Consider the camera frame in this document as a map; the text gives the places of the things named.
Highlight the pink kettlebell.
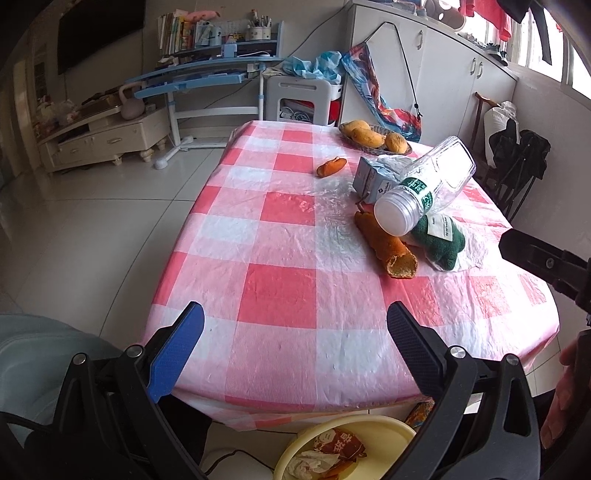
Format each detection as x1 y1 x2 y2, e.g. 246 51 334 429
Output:
119 84 146 121

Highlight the row of books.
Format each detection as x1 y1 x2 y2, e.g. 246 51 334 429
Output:
157 11 195 54

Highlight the window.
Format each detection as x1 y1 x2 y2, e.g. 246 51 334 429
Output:
512 0 591 100

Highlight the small orange bread roll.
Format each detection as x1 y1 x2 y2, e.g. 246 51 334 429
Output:
316 157 347 178

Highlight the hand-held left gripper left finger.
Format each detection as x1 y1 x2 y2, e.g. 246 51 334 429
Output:
51 301 208 480

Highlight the blue drink carton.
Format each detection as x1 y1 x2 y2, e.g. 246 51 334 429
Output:
352 156 416 204

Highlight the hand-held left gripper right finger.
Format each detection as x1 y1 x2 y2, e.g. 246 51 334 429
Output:
387 301 541 480

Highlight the crinkled plastic bag pile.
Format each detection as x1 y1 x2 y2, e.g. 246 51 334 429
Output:
37 95 79 127

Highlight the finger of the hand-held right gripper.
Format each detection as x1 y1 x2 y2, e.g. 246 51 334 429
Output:
499 228 591 315

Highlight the red hanging clothing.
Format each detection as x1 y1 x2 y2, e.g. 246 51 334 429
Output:
457 0 513 42

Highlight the white cabinet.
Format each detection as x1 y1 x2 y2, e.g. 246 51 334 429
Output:
344 0 518 148

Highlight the paper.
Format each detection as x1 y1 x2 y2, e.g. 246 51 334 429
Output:
286 450 342 480

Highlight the blue study desk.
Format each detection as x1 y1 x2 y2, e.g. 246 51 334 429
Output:
124 21 284 169

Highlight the white sack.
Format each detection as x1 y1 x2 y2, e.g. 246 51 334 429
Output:
482 100 520 169

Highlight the person's pale clothing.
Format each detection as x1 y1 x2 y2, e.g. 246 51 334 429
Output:
0 313 134 444

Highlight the orange snack packet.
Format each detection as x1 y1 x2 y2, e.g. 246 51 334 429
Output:
313 427 368 462

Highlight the yellow plastic basin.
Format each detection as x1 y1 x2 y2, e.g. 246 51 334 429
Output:
273 414 419 480

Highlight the cream television cabinet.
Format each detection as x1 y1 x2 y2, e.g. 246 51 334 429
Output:
37 104 169 174

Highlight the wooden chair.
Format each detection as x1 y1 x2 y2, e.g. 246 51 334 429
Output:
471 91 497 153

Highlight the black television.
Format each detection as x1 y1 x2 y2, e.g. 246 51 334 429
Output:
56 0 146 75

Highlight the clear plastic bottle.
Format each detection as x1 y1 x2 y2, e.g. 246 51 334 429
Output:
373 136 477 235

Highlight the blue crumpled cloth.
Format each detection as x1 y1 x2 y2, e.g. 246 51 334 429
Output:
281 51 345 86

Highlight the white plastic stool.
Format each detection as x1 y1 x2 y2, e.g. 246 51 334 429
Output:
267 75 345 127

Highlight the person's right hand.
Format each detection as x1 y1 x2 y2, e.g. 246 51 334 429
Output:
539 330 591 450

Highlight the pale round object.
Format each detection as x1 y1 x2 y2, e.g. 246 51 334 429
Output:
424 0 466 29

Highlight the pink checked tablecloth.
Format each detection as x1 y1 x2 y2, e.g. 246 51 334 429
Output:
139 120 560 432

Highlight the pair of shoes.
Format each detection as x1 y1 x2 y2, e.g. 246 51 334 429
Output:
480 41 509 65

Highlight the black hanging clothing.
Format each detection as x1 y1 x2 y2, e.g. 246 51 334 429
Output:
496 0 561 65

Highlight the green plush toy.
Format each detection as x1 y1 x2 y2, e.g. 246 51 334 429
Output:
404 213 467 272

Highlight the black folding chair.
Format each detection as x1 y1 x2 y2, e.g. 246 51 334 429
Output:
487 117 552 217

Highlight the colourful printed bag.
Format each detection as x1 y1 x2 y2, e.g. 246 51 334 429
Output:
341 42 423 143

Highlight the woven basket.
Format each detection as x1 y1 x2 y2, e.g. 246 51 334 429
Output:
338 122 413 155

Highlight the white pen holder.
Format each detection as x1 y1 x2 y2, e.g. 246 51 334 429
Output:
245 9 273 42

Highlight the black cord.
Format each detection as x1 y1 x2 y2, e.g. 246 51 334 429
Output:
365 21 423 121

